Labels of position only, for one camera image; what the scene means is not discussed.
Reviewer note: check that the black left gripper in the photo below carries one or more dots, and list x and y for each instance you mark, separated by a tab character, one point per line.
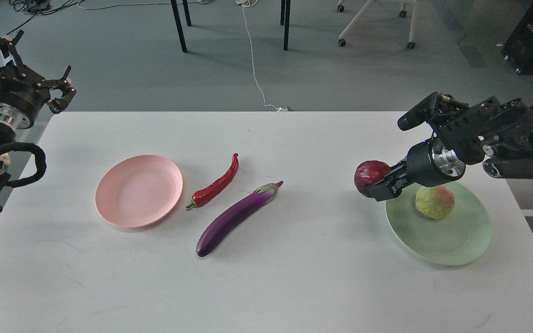
20	104

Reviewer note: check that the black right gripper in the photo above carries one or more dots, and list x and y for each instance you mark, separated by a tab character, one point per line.
428	163

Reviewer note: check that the red pomegranate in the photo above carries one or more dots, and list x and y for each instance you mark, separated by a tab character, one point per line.
368	173

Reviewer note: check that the green pink guava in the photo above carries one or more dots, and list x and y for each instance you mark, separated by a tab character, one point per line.
434	202

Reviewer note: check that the purple eggplant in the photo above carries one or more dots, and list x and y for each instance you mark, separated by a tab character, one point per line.
234	216

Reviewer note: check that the red chili pepper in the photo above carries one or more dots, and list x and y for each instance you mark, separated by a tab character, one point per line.
202	197

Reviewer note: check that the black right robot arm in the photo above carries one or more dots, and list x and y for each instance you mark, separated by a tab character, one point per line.
498	136

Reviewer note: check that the light green plate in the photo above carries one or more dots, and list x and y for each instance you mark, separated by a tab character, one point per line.
459	239

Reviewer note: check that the pink plate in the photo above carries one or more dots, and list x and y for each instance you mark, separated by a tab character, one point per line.
139	191

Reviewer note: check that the black table leg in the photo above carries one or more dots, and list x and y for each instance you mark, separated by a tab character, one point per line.
179	25
186	9
285	21

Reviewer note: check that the black table leg rear left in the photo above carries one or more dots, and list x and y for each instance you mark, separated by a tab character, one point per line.
186	9

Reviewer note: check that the black table leg right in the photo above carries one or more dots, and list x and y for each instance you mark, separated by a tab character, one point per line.
285	21

